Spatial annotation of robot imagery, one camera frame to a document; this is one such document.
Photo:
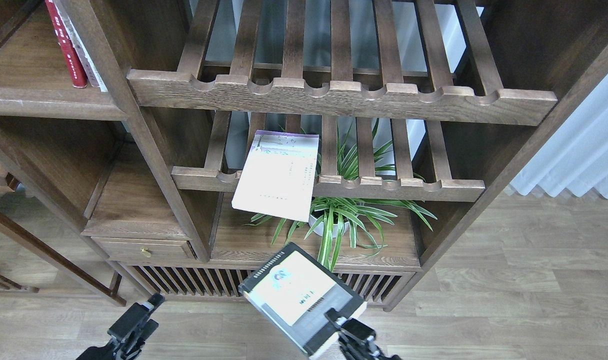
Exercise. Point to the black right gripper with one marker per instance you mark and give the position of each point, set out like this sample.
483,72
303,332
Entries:
356,339

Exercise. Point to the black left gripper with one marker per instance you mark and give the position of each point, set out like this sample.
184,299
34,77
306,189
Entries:
129,333

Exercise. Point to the lavender white paperback book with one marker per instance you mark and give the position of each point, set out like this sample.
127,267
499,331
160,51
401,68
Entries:
278,175

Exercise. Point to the red paperback book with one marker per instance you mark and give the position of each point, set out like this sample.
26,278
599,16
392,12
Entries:
74,65

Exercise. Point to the brass drawer knob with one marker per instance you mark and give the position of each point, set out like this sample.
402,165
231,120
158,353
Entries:
146,252

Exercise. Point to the white plant pot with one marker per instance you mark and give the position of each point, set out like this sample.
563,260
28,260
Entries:
320,227

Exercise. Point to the green spider plant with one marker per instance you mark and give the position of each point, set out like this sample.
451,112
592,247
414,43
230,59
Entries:
347,166

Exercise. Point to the dark wooden bookshelf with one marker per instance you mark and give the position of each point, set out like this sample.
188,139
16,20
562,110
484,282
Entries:
467,90

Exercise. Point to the upright white book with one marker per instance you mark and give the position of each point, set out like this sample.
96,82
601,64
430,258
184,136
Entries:
82,29

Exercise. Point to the white pleated curtain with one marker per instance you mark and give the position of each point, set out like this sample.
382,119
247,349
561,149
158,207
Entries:
574,161

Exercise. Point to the upright brown-spined book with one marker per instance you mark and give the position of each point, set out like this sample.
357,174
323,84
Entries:
92,74

